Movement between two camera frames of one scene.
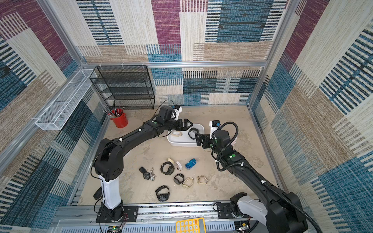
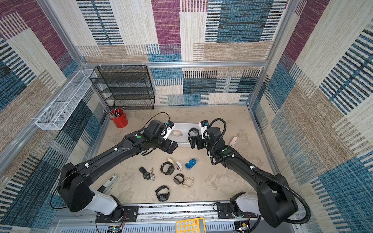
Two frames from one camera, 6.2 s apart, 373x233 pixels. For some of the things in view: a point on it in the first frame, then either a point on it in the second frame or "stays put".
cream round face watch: [176, 133] stays put
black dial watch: [146, 174] stays put
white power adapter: [213, 125] -> [204, 124]
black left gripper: [181, 124] -> [167, 148]
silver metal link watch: [152, 178] stays put
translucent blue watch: [190, 164] stays put
